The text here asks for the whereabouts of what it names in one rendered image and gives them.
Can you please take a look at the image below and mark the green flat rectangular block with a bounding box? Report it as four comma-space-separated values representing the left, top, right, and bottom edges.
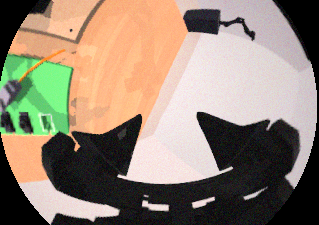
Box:
0, 53, 75, 136

